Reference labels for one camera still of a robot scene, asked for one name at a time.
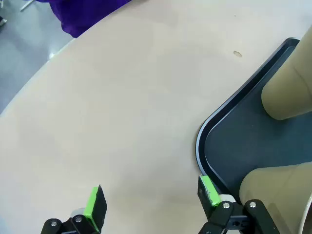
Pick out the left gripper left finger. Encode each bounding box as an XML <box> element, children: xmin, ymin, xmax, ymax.
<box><xmin>40</xmin><ymin>184</ymin><xmax>108</xmax><ymax>234</ymax></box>

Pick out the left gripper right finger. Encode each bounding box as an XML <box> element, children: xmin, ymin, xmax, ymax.
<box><xmin>197</xmin><ymin>175</ymin><xmax>281</xmax><ymax>234</ymax></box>

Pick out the brown paper cup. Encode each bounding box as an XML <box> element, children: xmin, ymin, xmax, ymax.
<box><xmin>261</xmin><ymin>24</ymin><xmax>312</xmax><ymax>120</ymax></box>
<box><xmin>238</xmin><ymin>162</ymin><xmax>312</xmax><ymax>234</ymax></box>

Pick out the black plastic tray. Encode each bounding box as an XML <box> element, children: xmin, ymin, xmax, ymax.
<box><xmin>195</xmin><ymin>37</ymin><xmax>312</xmax><ymax>206</ymax></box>

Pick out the person in purple hoodie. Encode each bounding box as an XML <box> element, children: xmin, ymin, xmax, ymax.
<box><xmin>47</xmin><ymin>0</ymin><xmax>134</xmax><ymax>39</ymax></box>

